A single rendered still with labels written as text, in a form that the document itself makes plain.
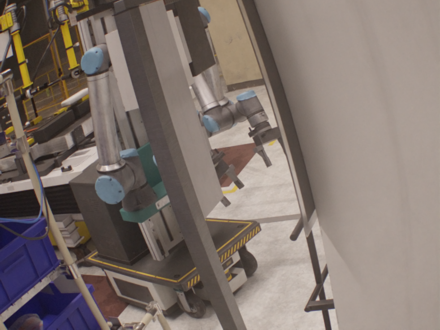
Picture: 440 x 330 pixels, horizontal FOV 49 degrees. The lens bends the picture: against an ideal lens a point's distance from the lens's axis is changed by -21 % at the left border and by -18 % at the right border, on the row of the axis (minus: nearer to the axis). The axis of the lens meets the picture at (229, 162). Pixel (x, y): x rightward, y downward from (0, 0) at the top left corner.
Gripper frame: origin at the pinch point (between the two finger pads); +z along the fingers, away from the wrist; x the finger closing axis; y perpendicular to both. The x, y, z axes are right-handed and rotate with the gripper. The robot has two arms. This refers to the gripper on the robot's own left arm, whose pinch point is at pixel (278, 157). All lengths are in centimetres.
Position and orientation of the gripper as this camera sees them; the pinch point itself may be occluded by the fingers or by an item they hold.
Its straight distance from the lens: 270.8
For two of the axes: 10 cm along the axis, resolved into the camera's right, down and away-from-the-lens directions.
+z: 4.4, 8.9, -0.9
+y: 5.1, -3.3, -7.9
